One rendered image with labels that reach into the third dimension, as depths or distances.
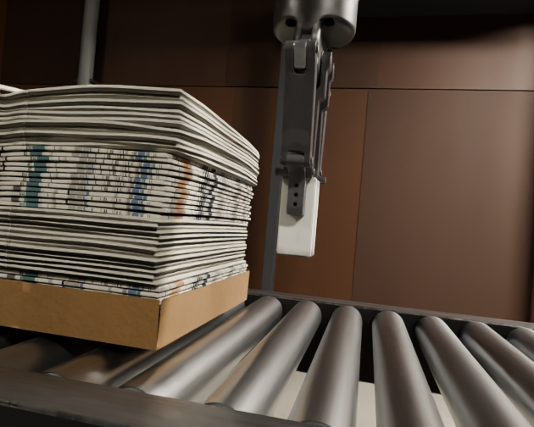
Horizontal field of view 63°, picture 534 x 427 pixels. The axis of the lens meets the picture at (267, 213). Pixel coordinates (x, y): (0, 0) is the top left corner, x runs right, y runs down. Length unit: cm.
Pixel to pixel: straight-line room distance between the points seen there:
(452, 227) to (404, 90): 107
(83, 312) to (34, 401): 12
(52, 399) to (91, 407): 3
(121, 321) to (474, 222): 319
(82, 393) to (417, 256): 317
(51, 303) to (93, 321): 4
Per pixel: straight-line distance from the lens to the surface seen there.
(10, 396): 34
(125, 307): 40
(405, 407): 36
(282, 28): 42
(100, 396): 33
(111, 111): 43
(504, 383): 54
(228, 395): 33
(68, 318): 44
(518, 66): 373
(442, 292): 345
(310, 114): 36
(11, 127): 50
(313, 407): 33
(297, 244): 38
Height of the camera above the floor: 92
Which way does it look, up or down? 1 degrees up
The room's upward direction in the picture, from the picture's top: 5 degrees clockwise
